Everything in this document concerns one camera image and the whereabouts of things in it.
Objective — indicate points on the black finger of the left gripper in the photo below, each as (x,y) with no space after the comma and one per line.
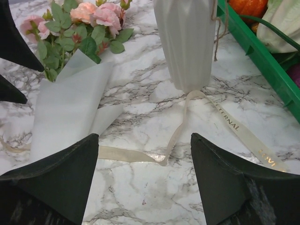
(9,93)
(12,46)

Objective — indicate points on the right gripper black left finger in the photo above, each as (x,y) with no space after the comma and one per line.
(50,191)

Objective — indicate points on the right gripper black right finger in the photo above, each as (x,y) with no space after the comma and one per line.
(235,191)

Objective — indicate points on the pink rose flower bouquet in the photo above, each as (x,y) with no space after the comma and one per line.
(71,25)

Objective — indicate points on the white wrapping paper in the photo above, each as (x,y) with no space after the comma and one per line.
(67,109)

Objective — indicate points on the brown twine on vase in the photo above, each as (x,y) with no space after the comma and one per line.
(215,18)

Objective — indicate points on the white ribbed vase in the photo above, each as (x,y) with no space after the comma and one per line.
(187,32)

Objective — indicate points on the toy purple eggplant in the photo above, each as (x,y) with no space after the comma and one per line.
(294,74)

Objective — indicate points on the green plastic basket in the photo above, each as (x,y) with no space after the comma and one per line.
(272,71)

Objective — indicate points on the toy green cabbage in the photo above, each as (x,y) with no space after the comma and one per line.
(285,16)

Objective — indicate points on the toy orange fruit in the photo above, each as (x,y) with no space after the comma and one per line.
(255,8)

